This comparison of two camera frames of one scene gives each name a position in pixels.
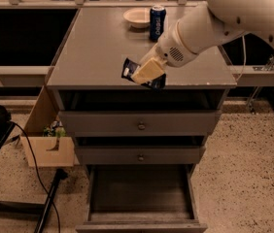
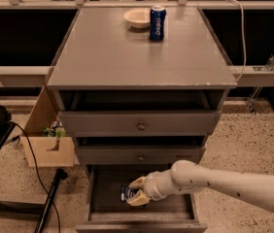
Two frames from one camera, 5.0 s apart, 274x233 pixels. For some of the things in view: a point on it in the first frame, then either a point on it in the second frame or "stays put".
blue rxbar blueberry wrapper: x=155 y=83 → x=127 y=192
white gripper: x=170 y=50 → x=152 y=186
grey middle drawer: x=139 y=154 stays put
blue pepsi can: x=157 y=19 stays put
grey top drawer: x=136 y=123 stays put
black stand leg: x=60 y=175 stays put
